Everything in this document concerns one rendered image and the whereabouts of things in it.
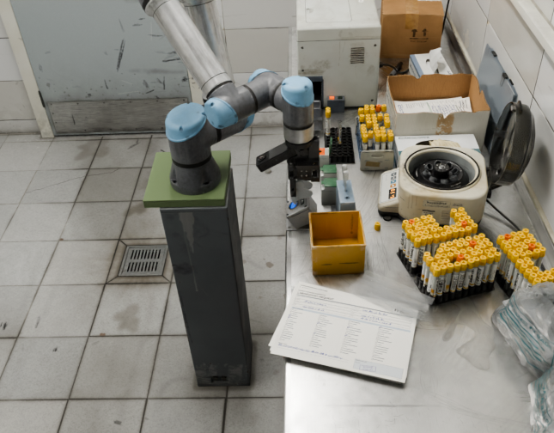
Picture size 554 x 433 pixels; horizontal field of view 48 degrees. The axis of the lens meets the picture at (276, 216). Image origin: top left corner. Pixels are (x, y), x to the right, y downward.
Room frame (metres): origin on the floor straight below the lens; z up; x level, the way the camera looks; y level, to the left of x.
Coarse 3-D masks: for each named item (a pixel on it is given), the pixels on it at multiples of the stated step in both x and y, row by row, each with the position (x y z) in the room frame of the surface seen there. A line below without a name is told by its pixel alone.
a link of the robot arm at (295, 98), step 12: (288, 84) 1.32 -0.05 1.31; (300, 84) 1.31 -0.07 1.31; (312, 84) 1.32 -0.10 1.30; (276, 96) 1.34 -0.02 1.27; (288, 96) 1.30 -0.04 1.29; (300, 96) 1.29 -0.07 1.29; (312, 96) 1.31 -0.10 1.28; (288, 108) 1.30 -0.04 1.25; (300, 108) 1.29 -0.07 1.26; (312, 108) 1.31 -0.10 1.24; (288, 120) 1.30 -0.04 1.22; (300, 120) 1.29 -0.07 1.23; (312, 120) 1.31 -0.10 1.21
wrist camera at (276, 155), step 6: (282, 144) 1.35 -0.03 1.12; (270, 150) 1.35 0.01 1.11; (276, 150) 1.33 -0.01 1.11; (282, 150) 1.32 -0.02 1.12; (288, 150) 1.31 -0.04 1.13; (294, 150) 1.31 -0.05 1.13; (258, 156) 1.35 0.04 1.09; (264, 156) 1.33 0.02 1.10; (270, 156) 1.32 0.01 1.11; (276, 156) 1.31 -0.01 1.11; (282, 156) 1.31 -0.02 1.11; (288, 156) 1.31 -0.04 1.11; (258, 162) 1.32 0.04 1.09; (264, 162) 1.31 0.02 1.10; (270, 162) 1.31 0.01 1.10; (276, 162) 1.31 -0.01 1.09; (264, 168) 1.31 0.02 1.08
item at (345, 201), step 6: (342, 180) 1.37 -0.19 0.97; (348, 180) 1.37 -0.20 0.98; (342, 186) 1.35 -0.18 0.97; (348, 186) 1.35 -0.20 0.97; (336, 192) 1.38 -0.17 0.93; (342, 192) 1.32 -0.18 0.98; (348, 192) 1.32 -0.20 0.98; (336, 198) 1.37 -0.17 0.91; (342, 198) 1.30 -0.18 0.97; (348, 198) 1.29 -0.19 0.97; (354, 198) 1.29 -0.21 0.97; (336, 204) 1.37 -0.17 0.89; (342, 204) 1.28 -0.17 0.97; (348, 204) 1.28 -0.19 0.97; (354, 204) 1.28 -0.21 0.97; (336, 210) 1.36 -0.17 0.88; (342, 210) 1.28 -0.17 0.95
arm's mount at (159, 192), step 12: (156, 156) 1.65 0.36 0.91; (168, 156) 1.64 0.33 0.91; (216, 156) 1.63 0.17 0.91; (228, 156) 1.62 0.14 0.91; (156, 168) 1.58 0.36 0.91; (168, 168) 1.58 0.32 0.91; (228, 168) 1.58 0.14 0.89; (156, 180) 1.52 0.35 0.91; (168, 180) 1.52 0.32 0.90; (156, 192) 1.47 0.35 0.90; (168, 192) 1.46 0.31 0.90; (216, 192) 1.45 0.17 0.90; (144, 204) 1.43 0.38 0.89; (156, 204) 1.43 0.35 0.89; (168, 204) 1.43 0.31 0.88; (180, 204) 1.43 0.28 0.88; (192, 204) 1.43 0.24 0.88; (204, 204) 1.42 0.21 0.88; (216, 204) 1.42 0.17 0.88
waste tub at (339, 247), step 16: (320, 224) 1.24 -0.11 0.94; (336, 224) 1.24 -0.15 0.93; (352, 224) 1.24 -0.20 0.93; (320, 240) 1.24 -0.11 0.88; (336, 240) 1.24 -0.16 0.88; (352, 240) 1.23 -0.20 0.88; (320, 256) 1.12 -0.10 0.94; (336, 256) 1.11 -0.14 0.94; (352, 256) 1.11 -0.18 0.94; (320, 272) 1.12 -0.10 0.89; (336, 272) 1.11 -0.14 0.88; (352, 272) 1.11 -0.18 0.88
